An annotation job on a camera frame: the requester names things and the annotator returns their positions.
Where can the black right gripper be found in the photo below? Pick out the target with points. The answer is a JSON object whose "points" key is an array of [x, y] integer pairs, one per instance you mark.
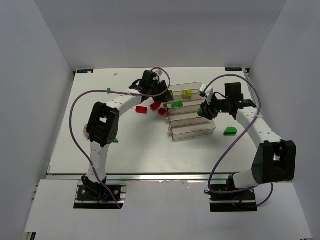
{"points": [[208, 108]]}

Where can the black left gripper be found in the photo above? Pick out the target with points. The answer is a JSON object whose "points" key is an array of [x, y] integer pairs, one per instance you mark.
{"points": [[162, 90]]}

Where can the green eight-stud lego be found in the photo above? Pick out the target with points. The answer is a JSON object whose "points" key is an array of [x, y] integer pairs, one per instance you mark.
{"points": [[177, 104]]}

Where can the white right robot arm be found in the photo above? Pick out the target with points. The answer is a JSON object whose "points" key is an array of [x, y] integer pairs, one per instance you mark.
{"points": [[275, 159]]}

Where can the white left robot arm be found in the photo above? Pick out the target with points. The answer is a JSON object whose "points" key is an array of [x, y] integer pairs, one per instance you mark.
{"points": [[103, 124]]}

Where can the red small square lego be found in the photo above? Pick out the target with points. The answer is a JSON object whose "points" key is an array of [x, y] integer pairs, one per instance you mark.
{"points": [[162, 111]]}

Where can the red long lego brick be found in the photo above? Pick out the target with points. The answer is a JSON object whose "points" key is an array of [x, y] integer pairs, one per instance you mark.
{"points": [[154, 106]]}

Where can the clear bin nearest front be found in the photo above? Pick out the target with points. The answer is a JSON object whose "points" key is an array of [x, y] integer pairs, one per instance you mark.
{"points": [[191, 131]]}

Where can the clear bin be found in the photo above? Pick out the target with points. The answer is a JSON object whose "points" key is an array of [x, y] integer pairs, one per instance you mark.
{"points": [[184, 116], [191, 131], [186, 102], [193, 88]]}

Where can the clear bin farthest back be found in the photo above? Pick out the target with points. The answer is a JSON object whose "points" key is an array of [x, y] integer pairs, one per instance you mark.
{"points": [[193, 88]]}

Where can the lime green long lego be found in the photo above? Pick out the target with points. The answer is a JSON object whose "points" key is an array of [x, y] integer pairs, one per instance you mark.
{"points": [[187, 93]]}

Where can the red lego brick left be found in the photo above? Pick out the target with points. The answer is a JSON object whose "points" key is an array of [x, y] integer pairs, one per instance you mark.
{"points": [[141, 110]]}

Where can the green lego with slope right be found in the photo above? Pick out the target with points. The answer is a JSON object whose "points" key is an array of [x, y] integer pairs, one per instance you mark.
{"points": [[230, 131]]}

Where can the blue label sticker right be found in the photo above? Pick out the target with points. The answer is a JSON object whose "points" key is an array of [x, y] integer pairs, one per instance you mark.
{"points": [[233, 69]]}

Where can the blue label sticker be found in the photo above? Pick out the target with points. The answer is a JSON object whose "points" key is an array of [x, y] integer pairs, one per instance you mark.
{"points": [[233, 69], [85, 71]]}

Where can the purple lego piece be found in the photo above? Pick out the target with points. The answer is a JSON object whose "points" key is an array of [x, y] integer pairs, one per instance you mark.
{"points": [[86, 134]]}

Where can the blue label sticker left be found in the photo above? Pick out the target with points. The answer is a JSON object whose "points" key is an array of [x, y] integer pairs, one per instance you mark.
{"points": [[85, 71]]}

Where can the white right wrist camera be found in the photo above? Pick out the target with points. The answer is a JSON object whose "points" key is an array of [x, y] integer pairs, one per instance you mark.
{"points": [[206, 92]]}

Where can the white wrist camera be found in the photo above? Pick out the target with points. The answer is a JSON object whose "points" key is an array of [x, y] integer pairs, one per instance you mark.
{"points": [[206, 92], [158, 72]]}

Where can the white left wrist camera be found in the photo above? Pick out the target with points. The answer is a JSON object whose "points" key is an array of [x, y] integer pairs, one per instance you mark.
{"points": [[158, 72]]}

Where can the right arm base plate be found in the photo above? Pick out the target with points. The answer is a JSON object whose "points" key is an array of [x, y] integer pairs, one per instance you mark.
{"points": [[232, 203]]}

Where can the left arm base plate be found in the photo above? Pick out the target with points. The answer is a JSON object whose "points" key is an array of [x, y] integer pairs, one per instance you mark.
{"points": [[86, 199]]}

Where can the aluminium table edge rail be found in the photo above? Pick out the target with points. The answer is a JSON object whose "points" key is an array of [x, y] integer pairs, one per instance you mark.
{"points": [[135, 177]]}

